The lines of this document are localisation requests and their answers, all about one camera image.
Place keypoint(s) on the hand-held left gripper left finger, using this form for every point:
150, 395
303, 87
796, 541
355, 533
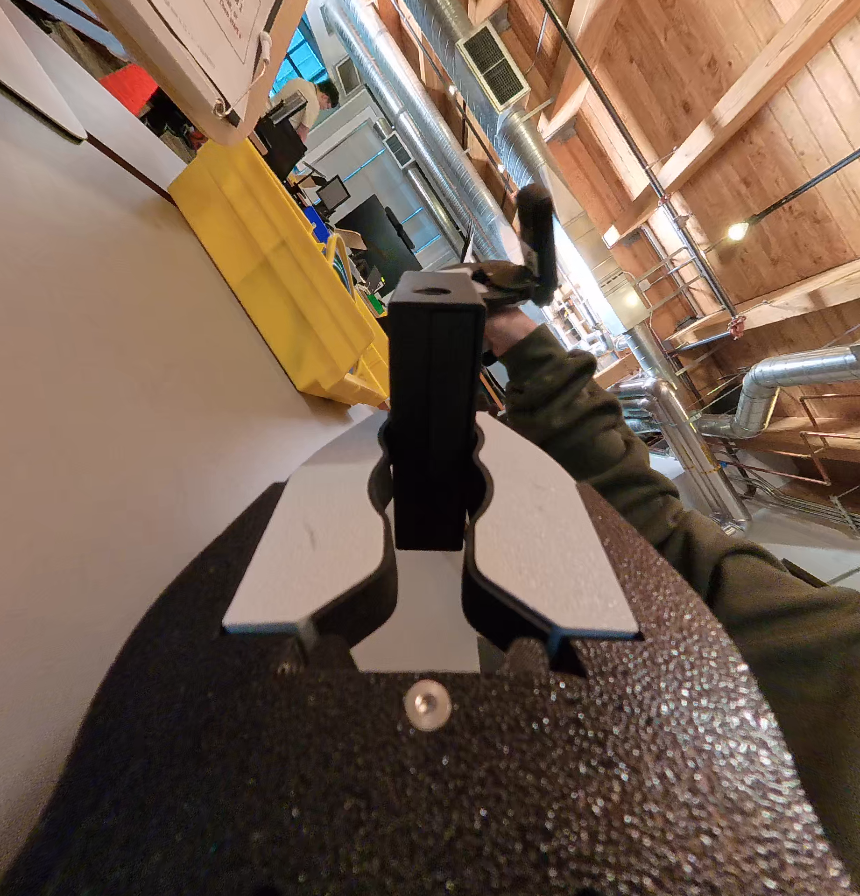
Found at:
311, 553

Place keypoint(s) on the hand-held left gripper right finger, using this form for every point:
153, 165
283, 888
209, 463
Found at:
549, 560

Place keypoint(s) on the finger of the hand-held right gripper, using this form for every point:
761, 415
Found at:
475, 273

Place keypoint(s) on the yellow plastic bin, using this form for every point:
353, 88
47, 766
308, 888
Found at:
262, 266

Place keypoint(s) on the person's right forearm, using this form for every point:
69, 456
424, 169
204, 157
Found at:
612, 448

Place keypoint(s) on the person's right hand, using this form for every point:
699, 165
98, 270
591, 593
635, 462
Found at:
507, 332

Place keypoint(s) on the black computer monitor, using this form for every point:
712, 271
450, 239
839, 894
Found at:
381, 231

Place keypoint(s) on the white vent grille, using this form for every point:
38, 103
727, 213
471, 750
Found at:
493, 66

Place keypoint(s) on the ceiling spot lamp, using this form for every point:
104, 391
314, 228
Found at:
737, 231

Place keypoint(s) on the printed instruction sheet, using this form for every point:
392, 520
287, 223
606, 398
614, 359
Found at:
192, 35

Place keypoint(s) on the silver ventilation duct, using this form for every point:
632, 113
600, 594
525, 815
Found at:
521, 133
416, 119

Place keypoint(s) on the grey metal elbow duct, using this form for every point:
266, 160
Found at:
787, 378

